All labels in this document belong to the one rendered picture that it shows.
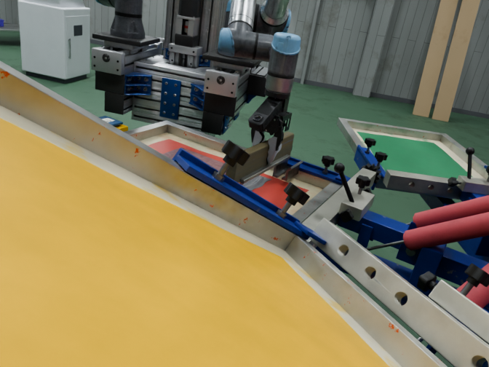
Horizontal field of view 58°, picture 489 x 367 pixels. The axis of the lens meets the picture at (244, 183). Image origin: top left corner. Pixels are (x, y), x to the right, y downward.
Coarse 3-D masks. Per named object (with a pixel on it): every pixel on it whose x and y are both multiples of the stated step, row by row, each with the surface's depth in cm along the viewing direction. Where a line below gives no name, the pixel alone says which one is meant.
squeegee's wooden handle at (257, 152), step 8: (288, 136) 138; (264, 144) 126; (288, 144) 139; (248, 152) 118; (256, 152) 120; (264, 152) 125; (280, 152) 136; (288, 152) 142; (248, 160) 118; (256, 160) 122; (264, 160) 127; (232, 168) 114; (240, 168) 115; (248, 168) 119; (256, 168) 124; (232, 176) 114; (240, 176) 117
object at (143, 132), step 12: (132, 132) 163; (144, 132) 166; (156, 132) 173; (168, 132) 178; (180, 132) 175; (192, 132) 173; (204, 144) 170; (216, 144) 168; (300, 180) 154; (312, 180) 151; (324, 180) 149; (324, 192) 139; (312, 204) 130; (300, 216) 121
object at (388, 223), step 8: (368, 216) 116; (376, 216) 117; (384, 216) 118; (344, 224) 118; (352, 224) 117; (360, 224) 116; (368, 224) 115; (376, 224) 114; (384, 224) 113; (392, 224) 114; (400, 224) 115; (376, 232) 114; (384, 232) 113; (392, 232) 112; (400, 232) 111; (376, 240) 115; (384, 240) 114; (392, 240) 113
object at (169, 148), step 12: (156, 144) 165; (168, 144) 166; (180, 144) 168; (168, 156) 156; (204, 156) 161; (216, 156) 163; (216, 168) 152; (276, 180) 151; (264, 192) 140; (276, 192) 142; (276, 204) 134
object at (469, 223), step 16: (448, 208) 111; (464, 208) 108; (480, 208) 106; (416, 224) 115; (432, 224) 104; (448, 224) 100; (464, 224) 98; (480, 224) 96; (400, 240) 108; (416, 240) 104; (432, 240) 102; (448, 240) 100; (480, 288) 77; (480, 304) 77
